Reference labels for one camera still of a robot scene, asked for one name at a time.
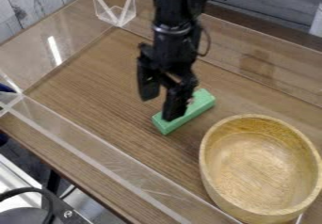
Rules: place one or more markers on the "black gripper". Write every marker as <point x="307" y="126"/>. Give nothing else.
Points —
<point x="164" y="64"/>

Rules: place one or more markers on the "green rectangular block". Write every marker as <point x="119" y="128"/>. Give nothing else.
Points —
<point x="203" y="102"/>

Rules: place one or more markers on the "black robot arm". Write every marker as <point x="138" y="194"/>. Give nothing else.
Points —
<point x="176" y="13"/>

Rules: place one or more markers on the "brown wooden bowl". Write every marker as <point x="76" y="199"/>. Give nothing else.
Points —
<point x="261" y="169"/>

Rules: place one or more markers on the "black table leg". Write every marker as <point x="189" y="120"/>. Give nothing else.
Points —
<point x="54" y="182"/>

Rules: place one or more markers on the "black metal clamp plate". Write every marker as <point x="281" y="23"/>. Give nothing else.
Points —
<point x="59" y="211"/>

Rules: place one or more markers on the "clear acrylic corner bracket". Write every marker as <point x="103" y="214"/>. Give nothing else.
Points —
<point x="118" y="16"/>

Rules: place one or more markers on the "clear acrylic front wall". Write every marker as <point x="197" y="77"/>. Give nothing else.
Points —
<point x="131" y="188"/>

